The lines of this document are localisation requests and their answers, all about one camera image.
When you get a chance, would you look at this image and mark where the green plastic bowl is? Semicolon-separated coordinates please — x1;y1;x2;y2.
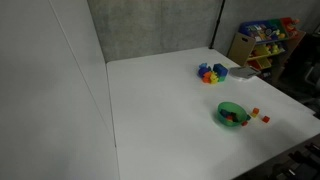
217;101;248;128

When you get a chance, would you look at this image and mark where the dark office chair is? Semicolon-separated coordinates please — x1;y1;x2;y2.
283;24;320;111

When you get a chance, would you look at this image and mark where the blue toy bin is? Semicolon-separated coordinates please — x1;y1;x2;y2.
238;21;280;42

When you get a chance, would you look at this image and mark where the orange toy piece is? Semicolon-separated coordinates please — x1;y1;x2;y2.
202;71;213;84

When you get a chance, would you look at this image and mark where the red toy bin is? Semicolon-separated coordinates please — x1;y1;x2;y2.
280;17;300;33

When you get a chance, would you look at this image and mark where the green toy bin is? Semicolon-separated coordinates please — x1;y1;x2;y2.
267;18;286;34

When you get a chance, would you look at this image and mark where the grey metal mounting plate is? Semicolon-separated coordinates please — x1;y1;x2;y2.
228;66;262;81

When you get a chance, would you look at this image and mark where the black pole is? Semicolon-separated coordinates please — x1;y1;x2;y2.
208;0;227;50

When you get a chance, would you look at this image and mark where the yellow toy piece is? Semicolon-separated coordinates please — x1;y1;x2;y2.
209;73;220;85

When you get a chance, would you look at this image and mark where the large blue foam cube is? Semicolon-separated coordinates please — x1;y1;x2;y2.
212;63;230;78

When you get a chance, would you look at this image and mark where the purple toy piece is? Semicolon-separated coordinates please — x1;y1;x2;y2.
197;67;212;79

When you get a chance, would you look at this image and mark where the wooden toy shelf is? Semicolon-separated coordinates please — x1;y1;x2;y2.
237;17;307;85

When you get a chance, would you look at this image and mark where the yellow toy bin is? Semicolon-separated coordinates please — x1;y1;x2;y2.
257;57;273;70
252;44;272;58

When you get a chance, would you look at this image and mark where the brown board with handle hole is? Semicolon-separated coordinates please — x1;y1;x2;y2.
227;32;257;67

